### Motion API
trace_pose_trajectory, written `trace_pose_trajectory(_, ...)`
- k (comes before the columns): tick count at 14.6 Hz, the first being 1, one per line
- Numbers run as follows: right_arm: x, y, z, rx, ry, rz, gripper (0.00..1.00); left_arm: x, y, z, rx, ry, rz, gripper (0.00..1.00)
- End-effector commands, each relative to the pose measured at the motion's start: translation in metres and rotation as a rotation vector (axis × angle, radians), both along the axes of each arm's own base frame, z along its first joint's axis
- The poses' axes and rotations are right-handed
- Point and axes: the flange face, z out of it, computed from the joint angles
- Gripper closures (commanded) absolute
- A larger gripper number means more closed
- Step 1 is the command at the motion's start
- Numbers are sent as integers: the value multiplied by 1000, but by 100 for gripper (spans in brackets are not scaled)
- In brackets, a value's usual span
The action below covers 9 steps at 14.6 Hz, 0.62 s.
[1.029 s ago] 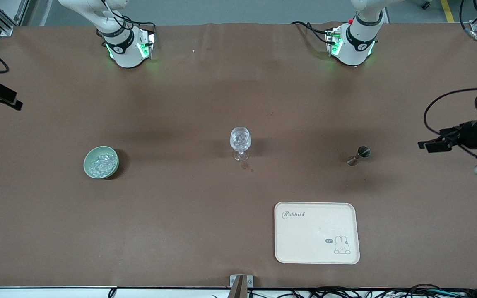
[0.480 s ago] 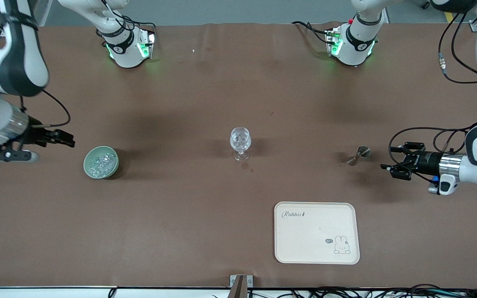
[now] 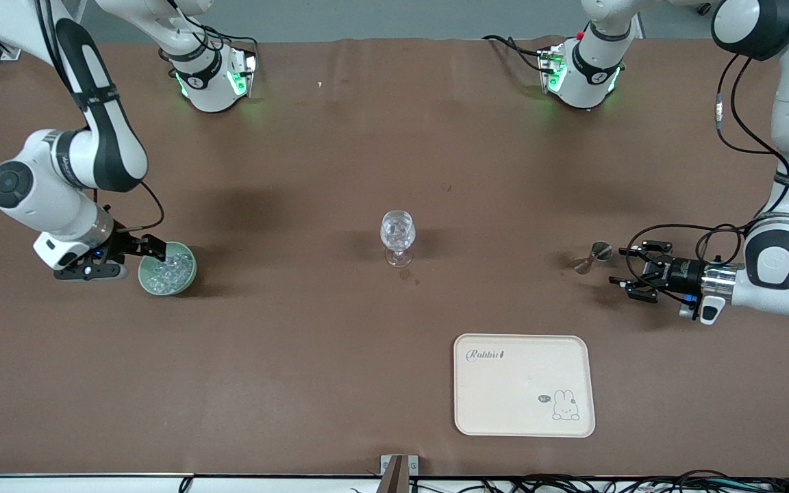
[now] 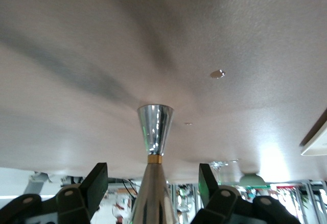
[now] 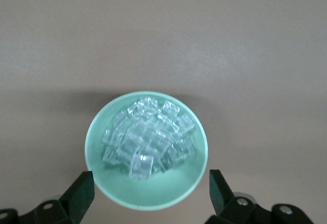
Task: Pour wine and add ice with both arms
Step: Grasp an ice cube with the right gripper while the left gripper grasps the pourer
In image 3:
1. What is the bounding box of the black left base cable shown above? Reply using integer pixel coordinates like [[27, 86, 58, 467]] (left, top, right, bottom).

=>
[[481, 34, 547, 73]]

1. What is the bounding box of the cream tray with rabbit print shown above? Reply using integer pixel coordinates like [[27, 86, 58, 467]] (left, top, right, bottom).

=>
[[453, 333, 596, 438]]

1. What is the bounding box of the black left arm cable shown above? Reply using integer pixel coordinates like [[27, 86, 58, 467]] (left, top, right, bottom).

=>
[[624, 53, 789, 276]]

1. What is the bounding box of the black cable bundle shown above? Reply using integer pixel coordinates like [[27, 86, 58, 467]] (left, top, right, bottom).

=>
[[408, 470, 789, 493]]

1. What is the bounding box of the pale green ceramic bowl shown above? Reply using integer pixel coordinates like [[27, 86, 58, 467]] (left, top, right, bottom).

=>
[[138, 241, 197, 296]]

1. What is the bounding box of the heap of clear ice cubes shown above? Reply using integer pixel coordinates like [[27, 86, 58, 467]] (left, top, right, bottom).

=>
[[146, 252, 194, 292]]

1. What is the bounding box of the black base cable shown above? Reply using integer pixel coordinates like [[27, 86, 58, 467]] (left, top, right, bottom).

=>
[[481, 34, 547, 73], [162, 0, 260, 62]]

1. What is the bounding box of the brown table mat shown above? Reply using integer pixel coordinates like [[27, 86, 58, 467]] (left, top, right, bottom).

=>
[[0, 38, 789, 478]]

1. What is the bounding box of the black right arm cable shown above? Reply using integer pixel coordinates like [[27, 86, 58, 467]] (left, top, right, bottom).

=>
[[35, 0, 165, 235]]

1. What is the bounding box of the grey metal bracket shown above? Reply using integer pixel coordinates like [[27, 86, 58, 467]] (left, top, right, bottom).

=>
[[380, 454, 419, 493]]

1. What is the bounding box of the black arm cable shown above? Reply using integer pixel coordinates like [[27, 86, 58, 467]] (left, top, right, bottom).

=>
[[35, 0, 165, 235], [624, 53, 789, 276]]

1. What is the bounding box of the steel double jigger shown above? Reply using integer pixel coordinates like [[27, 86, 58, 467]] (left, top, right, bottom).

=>
[[573, 241, 613, 275]]

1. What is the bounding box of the clear stemmed wine glass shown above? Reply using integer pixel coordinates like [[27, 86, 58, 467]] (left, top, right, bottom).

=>
[[380, 210, 416, 267]]

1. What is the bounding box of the black right base cable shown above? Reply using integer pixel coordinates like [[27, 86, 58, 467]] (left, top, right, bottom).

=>
[[162, 0, 260, 62]]

